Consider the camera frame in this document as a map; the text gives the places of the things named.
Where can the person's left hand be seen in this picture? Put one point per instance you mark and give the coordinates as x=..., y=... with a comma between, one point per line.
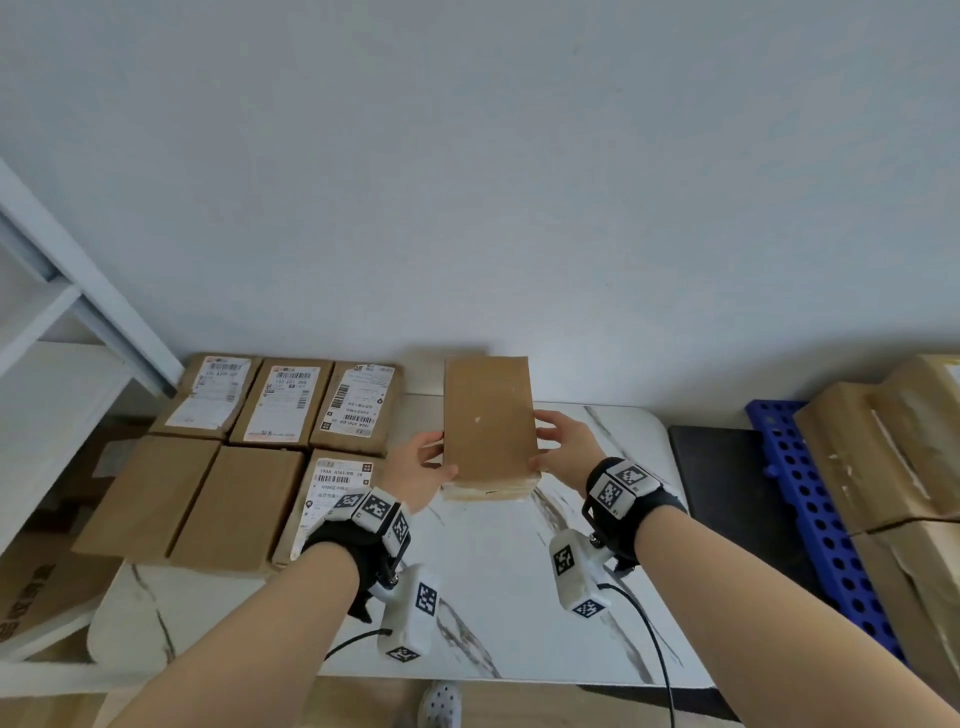
x=409, y=476

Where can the white shelf unit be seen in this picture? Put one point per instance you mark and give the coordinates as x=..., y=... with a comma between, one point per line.
x=52, y=360

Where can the person's right hand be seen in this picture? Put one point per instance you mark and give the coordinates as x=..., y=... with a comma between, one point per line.
x=574, y=454

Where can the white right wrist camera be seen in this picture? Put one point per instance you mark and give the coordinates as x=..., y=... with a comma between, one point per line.
x=577, y=574

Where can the person's right thumb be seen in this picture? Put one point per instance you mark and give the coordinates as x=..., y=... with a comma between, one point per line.
x=545, y=462

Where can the person's right forearm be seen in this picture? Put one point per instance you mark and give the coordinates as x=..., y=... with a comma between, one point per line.
x=750, y=615

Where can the white perforated clog shoe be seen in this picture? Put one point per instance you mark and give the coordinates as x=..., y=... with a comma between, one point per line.
x=441, y=706

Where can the printed cardboard carton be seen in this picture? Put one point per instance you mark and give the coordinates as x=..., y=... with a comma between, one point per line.
x=45, y=585

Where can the rows of brown parcels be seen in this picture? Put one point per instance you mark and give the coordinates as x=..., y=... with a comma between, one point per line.
x=247, y=480

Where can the large taped cardboard carton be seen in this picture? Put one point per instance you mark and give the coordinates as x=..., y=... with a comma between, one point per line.
x=919, y=585
x=885, y=442

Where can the blue perforated plastic pallet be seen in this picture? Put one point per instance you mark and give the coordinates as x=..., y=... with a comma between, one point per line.
x=817, y=510

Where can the person's left forearm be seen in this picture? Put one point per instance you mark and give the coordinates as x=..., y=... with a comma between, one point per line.
x=247, y=645

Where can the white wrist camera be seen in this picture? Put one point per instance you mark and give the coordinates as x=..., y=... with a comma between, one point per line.
x=577, y=574
x=412, y=607

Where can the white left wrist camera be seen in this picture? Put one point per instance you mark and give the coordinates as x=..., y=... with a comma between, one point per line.
x=412, y=607

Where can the person's left thumb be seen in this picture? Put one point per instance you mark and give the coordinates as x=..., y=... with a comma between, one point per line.
x=442, y=475

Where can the plain brown cardboard box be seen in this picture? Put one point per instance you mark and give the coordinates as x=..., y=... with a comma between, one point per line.
x=487, y=420

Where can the black mat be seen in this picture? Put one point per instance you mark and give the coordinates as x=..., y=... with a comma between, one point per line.
x=720, y=487

